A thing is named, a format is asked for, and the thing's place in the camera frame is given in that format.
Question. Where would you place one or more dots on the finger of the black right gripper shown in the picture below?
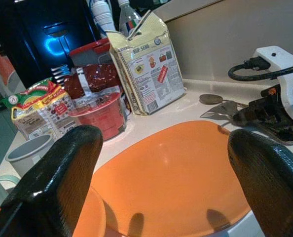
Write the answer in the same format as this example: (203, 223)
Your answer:
(255, 116)
(279, 134)

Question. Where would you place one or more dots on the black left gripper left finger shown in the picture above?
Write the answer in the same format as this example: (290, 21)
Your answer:
(50, 187)

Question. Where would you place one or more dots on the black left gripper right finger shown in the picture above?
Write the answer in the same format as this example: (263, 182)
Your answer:
(272, 187)

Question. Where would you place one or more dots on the grey cup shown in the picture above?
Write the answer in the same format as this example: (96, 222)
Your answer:
(23, 160)

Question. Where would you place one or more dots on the orange plate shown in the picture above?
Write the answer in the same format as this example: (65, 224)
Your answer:
(92, 217)
(166, 172)

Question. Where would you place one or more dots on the green and red food packet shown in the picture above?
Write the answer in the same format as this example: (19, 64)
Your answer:
(25, 118)

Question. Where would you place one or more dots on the white and red food packet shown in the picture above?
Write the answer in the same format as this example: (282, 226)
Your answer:
(60, 111)

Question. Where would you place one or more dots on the red instant noodle cup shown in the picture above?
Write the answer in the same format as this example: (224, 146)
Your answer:
(102, 118)

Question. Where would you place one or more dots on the cream printed coffee bag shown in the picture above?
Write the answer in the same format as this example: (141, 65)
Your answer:
(149, 74)

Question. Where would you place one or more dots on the dark red snack packet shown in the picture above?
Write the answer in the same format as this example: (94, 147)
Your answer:
(99, 76)

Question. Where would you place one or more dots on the grey container with red lid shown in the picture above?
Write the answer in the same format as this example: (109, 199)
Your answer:
(87, 55)

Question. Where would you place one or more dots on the black coffee machine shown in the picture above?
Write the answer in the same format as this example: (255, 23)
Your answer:
(25, 37)

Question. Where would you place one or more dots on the clear plastic bottle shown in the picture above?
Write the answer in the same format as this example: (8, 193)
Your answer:
(129, 19)

